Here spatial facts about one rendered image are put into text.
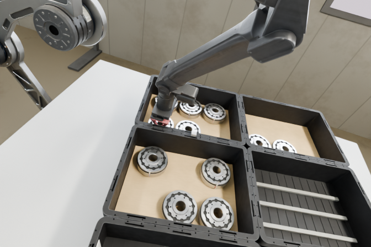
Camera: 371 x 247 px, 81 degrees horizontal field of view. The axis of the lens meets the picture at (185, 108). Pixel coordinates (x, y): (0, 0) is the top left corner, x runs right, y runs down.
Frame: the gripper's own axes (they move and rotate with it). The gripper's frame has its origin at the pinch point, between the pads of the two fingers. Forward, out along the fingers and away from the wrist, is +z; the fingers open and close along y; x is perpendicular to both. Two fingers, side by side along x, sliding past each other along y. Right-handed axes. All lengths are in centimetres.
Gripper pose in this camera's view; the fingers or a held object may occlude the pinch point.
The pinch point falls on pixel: (160, 122)
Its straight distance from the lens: 84.8
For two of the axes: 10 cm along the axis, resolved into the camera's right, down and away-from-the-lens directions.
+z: -2.1, 7.1, 6.8
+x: -9.6, -2.9, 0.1
